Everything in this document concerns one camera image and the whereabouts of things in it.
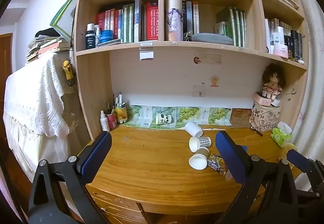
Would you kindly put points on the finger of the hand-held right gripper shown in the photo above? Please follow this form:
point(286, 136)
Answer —
point(301, 160)

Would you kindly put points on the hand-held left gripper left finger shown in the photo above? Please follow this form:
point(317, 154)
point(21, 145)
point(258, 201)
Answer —
point(97, 155)

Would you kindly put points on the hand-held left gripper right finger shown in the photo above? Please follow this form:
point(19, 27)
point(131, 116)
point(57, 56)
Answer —
point(230, 158)

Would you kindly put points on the brown paper cup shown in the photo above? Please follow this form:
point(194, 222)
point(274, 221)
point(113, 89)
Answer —
point(199, 159)

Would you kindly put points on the checkered paper cup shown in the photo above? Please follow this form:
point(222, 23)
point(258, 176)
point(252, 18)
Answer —
point(200, 143)

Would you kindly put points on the plain white paper cup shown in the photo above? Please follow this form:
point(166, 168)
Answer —
point(193, 129)

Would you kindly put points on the white cup with face print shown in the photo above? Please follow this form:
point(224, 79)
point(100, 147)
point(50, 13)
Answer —
point(164, 119)

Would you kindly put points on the crumpled silver foil wrapper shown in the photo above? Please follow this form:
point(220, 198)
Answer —
point(215, 162)

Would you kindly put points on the green tissue pack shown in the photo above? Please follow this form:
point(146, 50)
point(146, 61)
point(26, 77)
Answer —
point(280, 135)

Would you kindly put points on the white spray bottle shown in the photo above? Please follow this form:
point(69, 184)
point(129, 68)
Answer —
point(104, 121)

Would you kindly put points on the red can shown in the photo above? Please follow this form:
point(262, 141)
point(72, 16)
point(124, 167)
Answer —
point(111, 120)

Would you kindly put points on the yellow pen holder can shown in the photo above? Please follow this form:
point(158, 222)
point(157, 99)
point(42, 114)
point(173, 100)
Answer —
point(121, 112)

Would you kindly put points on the printed fabric bag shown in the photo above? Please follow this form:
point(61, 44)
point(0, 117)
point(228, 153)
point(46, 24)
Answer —
point(264, 117)

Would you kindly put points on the wooden desk drawer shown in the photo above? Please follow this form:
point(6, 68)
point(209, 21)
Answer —
point(119, 208)

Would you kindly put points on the green leaf poster strip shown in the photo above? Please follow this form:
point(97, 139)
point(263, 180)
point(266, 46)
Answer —
point(182, 115)

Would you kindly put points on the pink patterned box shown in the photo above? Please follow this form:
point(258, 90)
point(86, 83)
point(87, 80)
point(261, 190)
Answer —
point(262, 100)

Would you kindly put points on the wooden bookshelf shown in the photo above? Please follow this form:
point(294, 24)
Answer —
point(86, 82)

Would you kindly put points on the brown-haired doll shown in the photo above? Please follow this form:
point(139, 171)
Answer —
point(273, 82)

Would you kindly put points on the white lace cloth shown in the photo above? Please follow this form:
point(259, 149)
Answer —
point(33, 102)

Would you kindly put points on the yellow hanging toy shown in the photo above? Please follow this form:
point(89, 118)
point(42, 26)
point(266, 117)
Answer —
point(67, 72)

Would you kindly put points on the pink cosmetic bottle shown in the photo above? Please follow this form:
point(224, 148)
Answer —
point(281, 50)

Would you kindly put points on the white paper label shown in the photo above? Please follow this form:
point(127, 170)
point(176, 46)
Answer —
point(146, 54)

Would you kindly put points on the row of dark bottles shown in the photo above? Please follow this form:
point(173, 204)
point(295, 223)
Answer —
point(295, 44)

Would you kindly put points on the black bottle with white cap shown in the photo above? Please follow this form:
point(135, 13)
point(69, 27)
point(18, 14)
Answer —
point(90, 36)

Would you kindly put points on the blue round tin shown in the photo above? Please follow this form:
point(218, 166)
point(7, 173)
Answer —
point(106, 35)

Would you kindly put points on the stack of old books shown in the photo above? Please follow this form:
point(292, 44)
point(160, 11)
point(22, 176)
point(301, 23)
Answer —
point(45, 46)

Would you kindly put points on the grey oval case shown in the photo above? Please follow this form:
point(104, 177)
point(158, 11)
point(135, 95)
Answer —
point(212, 38)

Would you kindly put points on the white cosmetic bottle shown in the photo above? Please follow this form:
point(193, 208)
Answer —
point(278, 36)

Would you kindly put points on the green and white box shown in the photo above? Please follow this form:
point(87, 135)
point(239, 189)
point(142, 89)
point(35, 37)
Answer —
point(219, 28)

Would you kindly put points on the row of green books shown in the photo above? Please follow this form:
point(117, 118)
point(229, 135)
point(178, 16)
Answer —
point(234, 26)

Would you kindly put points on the row of shelf books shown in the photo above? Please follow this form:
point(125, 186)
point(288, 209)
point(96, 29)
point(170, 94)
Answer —
point(124, 24)

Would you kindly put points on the green framed board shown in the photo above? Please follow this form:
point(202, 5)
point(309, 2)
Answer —
point(65, 16)

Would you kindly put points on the red dictionary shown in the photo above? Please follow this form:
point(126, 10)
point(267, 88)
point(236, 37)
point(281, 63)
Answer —
point(151, 21)

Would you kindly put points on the floral cylinder tube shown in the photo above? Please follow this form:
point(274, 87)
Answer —
point(174, 20)

